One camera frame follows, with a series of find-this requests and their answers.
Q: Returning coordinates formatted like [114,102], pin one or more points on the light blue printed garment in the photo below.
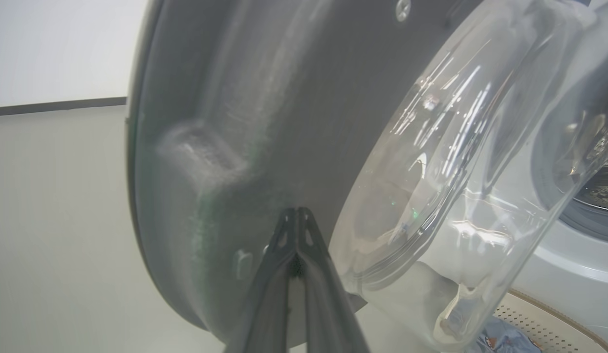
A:
[504,340]

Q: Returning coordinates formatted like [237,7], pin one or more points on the stainless steel washing machine drum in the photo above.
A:
[602,193]

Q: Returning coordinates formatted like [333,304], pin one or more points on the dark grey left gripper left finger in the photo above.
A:
[269,309]

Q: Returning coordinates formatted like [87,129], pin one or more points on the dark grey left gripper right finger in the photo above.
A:
[328,309]

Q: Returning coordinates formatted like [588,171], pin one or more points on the cream perforated laundry basket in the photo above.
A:
[553,323]

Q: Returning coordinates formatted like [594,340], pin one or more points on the washing machine door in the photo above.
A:
[308,122]

